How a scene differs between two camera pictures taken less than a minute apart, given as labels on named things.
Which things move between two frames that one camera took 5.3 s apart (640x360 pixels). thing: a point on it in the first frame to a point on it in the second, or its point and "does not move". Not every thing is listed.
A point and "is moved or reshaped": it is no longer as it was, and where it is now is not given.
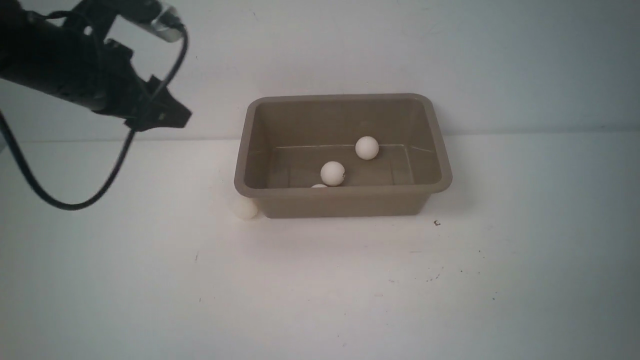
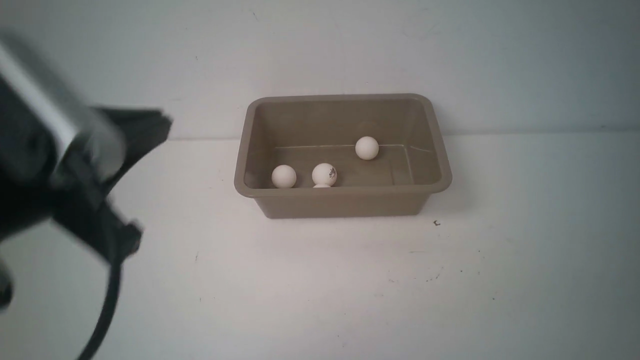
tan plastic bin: [285, 141] does not move
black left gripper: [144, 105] to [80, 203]
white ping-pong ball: [367, 148] does not move
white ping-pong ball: [245, 208] to [284, 176]
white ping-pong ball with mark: [332, 173] is moved or reshaped
